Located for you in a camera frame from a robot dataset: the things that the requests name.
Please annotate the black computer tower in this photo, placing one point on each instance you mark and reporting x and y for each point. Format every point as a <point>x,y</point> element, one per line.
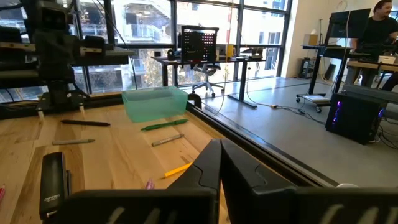
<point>354,119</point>

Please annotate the grey crayon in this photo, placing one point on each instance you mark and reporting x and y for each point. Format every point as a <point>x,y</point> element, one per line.
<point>73,142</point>

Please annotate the pink pencil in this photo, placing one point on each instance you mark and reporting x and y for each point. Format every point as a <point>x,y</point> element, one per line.
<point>150,184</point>

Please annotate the black rolling monitor stand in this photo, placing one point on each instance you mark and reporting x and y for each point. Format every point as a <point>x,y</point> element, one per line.
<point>315,74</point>

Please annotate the black frame clamp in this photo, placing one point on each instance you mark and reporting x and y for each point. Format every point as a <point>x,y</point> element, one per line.
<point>194,98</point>

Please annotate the small black cabinet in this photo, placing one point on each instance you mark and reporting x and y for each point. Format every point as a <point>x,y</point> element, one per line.
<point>306,68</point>

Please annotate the green pen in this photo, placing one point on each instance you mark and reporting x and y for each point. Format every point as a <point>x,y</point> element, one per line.
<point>164,124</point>

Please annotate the white box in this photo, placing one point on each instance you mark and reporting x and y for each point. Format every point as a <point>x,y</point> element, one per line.
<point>386,59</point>

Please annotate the tan tissue box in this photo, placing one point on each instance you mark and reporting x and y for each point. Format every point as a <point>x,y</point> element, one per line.
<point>310,39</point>

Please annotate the yellow pencil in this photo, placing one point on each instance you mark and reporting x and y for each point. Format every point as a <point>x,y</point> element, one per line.
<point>177,170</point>

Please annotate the wooden desk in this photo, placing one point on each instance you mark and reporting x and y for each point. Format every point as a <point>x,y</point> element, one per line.
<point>367,66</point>

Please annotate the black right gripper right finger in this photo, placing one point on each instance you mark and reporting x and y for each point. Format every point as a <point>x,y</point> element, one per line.
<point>264,202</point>

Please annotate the red pencil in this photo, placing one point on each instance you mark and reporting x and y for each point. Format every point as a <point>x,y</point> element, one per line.
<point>1,193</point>

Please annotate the yellow cup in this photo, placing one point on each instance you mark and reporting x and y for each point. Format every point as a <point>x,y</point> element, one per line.
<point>229,50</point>

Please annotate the grey marker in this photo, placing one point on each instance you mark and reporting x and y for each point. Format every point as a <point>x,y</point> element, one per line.
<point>168,140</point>

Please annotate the black stapler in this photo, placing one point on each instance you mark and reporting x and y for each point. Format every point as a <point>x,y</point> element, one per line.
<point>53,183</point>

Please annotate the person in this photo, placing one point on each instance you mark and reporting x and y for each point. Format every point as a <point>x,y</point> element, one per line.
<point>377,29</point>

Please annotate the black aluminium table frame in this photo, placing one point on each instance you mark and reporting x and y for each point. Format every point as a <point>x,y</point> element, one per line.
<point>248,140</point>

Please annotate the black monitor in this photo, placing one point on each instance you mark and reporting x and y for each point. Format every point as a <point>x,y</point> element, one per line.
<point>349,23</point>

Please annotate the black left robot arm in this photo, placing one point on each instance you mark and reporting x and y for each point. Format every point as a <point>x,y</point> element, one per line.
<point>53,62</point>

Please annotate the green translucent plastic bin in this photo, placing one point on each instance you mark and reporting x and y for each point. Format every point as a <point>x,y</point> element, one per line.
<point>155,105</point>

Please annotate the grey office chair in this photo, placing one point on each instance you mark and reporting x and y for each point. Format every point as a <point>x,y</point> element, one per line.
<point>206,70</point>

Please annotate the black standing desk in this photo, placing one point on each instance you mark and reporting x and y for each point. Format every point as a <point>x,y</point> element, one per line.
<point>243,81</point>

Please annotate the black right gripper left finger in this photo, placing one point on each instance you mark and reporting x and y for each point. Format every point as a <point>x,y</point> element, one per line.
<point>186,205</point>

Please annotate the black pen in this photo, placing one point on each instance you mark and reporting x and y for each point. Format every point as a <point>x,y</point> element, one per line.
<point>85,123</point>

